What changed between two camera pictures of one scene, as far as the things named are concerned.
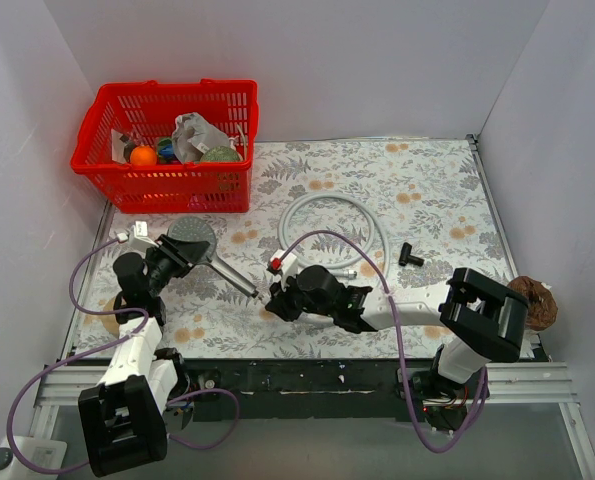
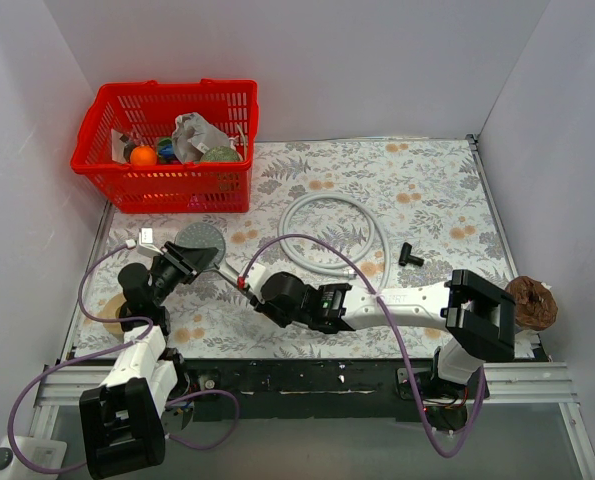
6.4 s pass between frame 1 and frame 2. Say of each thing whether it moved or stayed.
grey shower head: moved
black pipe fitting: stayed
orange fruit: stayed
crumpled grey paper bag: stayed
